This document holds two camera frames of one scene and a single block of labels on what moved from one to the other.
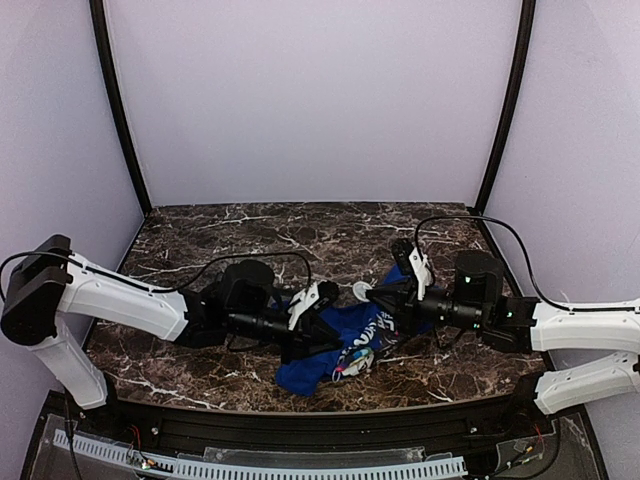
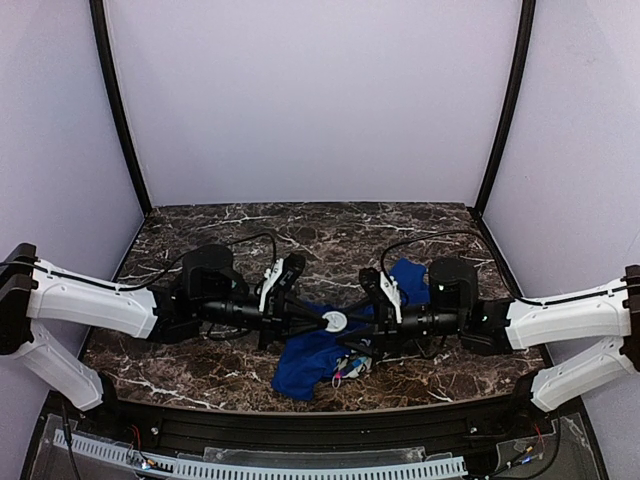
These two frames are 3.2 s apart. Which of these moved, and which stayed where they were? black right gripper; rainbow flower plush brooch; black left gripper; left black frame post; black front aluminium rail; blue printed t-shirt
Moved: black right gripper; blue printed t-shirt; black left gripper
Stayed: left black frame post; rainbow flower plush brooch; black front aluminium rail
